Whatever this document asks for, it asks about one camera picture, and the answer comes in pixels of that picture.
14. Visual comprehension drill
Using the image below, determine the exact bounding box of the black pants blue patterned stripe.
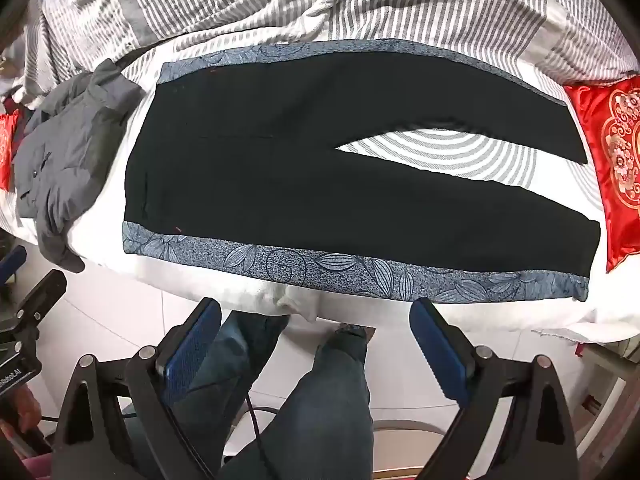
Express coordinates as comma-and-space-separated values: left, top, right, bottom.
124, 39, 600, 301

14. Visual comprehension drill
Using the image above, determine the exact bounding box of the person's left hand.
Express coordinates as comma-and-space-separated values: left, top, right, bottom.
6, 385, 42, 432

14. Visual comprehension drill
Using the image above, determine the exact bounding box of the person's left jeans leg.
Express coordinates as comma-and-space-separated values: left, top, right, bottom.
171, 311, 290, 474

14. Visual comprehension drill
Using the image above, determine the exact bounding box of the person's jeans leg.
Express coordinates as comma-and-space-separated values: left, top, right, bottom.
219, 324, 374, 479
171, 311, 290, 474

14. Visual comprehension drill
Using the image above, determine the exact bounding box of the white grey striped bedsheet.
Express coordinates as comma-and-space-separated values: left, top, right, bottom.
67, 100, 639, 342

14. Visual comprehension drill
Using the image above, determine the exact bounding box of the person's right jeans leg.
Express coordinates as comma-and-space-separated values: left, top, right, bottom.
219, 324, 374, 479

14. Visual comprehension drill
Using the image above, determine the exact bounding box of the small red cushion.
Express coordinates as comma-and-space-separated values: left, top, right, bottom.
0, 110, 21, 191

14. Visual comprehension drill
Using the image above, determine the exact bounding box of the grey jacket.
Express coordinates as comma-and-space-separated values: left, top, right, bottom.
13, 58, 144, 273

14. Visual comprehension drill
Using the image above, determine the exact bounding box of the red embroidered cushion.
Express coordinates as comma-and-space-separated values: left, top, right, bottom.
564, 75, 640, 272

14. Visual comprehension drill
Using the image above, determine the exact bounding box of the grey striped duvet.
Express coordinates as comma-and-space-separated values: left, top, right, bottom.
1, 0, 639, 99

